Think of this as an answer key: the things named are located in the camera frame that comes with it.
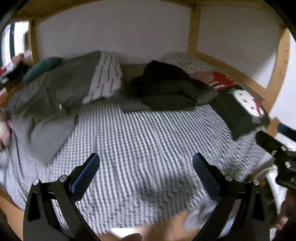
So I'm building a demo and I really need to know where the pink plush bear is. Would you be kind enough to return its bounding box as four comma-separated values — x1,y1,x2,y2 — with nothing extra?
0,106,12,151

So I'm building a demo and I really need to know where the wooden bunk bed frame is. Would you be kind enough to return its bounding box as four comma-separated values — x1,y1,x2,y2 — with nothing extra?
0,0,292,241

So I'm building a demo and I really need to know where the large black jacket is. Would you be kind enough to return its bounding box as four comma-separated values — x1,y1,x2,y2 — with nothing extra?
126,60,205,110

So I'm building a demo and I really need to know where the window with green frame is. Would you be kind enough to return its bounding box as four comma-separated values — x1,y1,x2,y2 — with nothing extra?
1,21,29,66

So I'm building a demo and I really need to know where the grey quilt striped lining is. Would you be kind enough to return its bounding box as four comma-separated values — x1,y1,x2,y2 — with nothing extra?
8,51,122,165

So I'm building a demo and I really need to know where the white dotted pillow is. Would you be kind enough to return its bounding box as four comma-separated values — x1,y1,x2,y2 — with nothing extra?
159,52,223,73

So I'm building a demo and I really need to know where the cluttered desk with clothes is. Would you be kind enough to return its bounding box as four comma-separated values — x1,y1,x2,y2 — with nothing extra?
1,51,34,91

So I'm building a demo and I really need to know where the dark green pillow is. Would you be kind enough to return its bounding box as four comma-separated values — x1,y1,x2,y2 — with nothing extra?
21,57,64,83

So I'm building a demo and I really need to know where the olive grey blanket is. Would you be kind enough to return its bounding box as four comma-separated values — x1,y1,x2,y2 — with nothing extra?
116,60,218,113

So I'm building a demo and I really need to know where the white charging cable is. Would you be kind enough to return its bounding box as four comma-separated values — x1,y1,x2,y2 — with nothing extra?
250,166,278,181

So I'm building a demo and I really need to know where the black kitty print pillow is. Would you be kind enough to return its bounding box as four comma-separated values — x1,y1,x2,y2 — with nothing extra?
209,86,270,140

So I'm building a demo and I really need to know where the black white checkered bedsheet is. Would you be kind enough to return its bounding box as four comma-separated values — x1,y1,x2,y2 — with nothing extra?
1,99,264,235

